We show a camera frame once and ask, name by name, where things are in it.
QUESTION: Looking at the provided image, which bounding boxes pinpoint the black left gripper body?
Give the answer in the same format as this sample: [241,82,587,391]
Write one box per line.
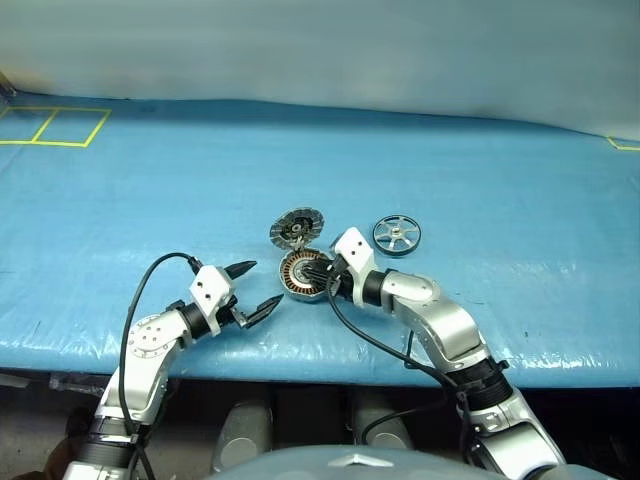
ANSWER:
[217,280,254,331]

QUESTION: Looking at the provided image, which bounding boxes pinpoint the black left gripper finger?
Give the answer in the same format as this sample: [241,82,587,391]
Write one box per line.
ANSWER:
[223,259,258,282]
[243,293,285,329]

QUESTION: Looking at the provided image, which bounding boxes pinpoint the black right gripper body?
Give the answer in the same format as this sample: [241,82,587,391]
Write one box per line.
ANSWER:
[324,254,354,302]

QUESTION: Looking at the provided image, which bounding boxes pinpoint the round motor housing base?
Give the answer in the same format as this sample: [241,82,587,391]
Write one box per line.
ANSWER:
[277,248,334,305]

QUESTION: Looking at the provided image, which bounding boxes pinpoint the round hinged motor housing lid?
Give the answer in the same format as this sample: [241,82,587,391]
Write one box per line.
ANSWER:
[269,206,326,250]

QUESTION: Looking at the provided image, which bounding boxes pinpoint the silver spoked rotor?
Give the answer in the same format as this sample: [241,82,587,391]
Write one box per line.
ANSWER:
[372,213,425,259]

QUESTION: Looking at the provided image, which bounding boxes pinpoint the blue plastic table cover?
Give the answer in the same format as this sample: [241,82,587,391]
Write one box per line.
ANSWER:
[0,97,640,389]

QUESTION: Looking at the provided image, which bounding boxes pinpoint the grey rounded shape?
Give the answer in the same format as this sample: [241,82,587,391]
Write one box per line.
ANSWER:
[352,389,416,451]
[212,402,275,474]

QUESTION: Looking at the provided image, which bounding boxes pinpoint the grey robot torso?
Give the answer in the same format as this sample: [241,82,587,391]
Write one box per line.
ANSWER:
[204,443,640,480]

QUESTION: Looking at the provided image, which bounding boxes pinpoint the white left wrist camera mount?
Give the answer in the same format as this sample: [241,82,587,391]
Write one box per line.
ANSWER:
[188,266,239,335]

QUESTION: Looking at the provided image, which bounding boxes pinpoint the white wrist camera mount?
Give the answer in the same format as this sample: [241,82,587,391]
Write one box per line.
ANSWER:
[188,266,239,335]
[332,227,376,306]

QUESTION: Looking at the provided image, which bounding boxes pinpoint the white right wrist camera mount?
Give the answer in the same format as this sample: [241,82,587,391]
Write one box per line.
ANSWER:
[332,227,376,306]

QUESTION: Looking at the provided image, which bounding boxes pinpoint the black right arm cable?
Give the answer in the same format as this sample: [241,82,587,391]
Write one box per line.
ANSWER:
[324,259,481,471]

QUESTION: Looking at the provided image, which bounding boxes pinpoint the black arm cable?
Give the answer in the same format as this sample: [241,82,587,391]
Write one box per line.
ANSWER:
[118,252,204,480]
[324,259,481,471]

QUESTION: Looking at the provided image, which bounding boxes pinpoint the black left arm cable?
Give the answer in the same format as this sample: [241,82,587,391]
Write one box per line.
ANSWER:
[118,252,204,480]

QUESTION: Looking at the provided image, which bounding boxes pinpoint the black bracket under table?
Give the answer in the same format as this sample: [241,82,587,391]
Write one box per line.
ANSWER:
[48,375,109,396]

